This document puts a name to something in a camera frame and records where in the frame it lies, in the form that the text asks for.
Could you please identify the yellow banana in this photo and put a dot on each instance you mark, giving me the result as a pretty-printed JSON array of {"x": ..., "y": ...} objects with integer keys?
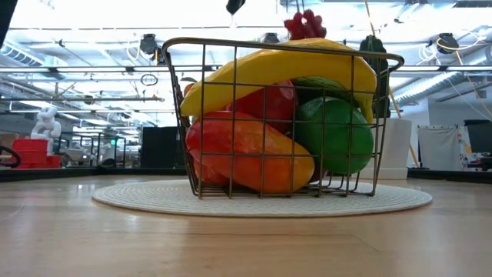
[{"x": 276, "y": 65}]

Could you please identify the black monitor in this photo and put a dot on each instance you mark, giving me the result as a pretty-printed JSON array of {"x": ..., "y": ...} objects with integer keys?
[{"x": 480, "y": 134}]

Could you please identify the orange bell pepper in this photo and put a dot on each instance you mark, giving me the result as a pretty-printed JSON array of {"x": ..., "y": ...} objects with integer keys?
[{"x": 211, "y": 175}]

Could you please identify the white hanging cloth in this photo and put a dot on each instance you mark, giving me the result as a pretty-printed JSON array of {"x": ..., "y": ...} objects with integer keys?
[{"x": 438, "y": 148}]

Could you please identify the red orange mango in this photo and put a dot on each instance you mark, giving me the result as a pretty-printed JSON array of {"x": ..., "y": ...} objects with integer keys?
[{"x": 250, "y": 154}]

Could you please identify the white plant pot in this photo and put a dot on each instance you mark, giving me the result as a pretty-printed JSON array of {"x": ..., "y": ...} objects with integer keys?
[{"x": 396, "y": 150}]

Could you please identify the dark green round fruit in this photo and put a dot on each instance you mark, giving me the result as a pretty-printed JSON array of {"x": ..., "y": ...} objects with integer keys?
[{"x": 338, "y": 134}]

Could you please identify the white round woven placemat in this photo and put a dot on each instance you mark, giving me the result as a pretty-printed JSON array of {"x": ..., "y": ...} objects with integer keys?
[{"x": 269, "y": 207}]

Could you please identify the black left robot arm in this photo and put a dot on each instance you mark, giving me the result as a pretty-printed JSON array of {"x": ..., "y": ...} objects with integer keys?
[{"x": 5, "y": 15}]

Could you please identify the black cabinet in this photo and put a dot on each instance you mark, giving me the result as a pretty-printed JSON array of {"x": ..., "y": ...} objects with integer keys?
[{"x": 157, "y": 148}]

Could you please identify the red box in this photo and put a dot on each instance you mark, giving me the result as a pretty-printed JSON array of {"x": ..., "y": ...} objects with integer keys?
[{"x": 34, "y": 154}]

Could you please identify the white robot figure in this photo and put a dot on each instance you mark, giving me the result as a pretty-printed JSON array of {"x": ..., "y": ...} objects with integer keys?
[{"x": 46, "y": 123}]

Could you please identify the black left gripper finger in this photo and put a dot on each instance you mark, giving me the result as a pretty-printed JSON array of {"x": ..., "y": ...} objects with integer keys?
[{"x": 234, "y": 5}]

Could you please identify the bright red apple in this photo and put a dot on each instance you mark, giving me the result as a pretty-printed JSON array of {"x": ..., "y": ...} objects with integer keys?
[{"x": 269, "y": 104}]

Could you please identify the purple grape bunch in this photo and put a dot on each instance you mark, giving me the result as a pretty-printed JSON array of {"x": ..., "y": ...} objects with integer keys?
[{"x": 305, "y": 25}]

